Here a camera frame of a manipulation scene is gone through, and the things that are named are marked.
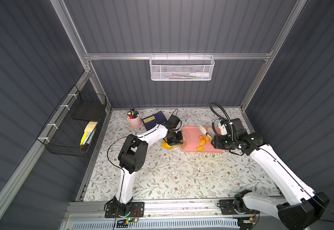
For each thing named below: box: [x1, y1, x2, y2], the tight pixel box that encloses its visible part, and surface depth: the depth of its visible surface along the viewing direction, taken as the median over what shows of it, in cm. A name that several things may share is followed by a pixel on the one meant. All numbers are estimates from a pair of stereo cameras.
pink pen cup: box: [126, 113, 142, 130], surface depth 107 cm
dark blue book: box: [141, 110, 167, 131], surface depth 114 cm
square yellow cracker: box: [196, 145, 205, 152], surface depth 98 cm
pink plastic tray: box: [181, 125, 225, 153], surface depth 99 cm
